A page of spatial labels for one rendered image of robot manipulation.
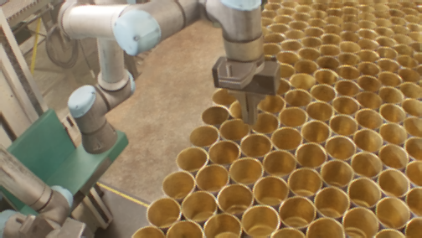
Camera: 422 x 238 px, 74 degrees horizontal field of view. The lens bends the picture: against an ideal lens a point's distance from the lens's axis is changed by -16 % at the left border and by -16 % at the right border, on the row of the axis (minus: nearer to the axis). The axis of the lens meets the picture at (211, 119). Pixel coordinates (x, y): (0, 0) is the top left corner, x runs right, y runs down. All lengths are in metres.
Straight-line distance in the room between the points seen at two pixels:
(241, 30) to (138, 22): 0.18
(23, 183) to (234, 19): 0.60
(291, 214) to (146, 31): 0.44
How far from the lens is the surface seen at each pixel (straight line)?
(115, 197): 1.85
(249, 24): 0.57
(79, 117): 1.20
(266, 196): 0.70
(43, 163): 1.28
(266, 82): 0.63
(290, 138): 0.76
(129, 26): 0.53
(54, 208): 0.87
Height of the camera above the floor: 1.70
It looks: 41 degrees down
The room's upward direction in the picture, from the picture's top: 10 degrees counter-clockwise
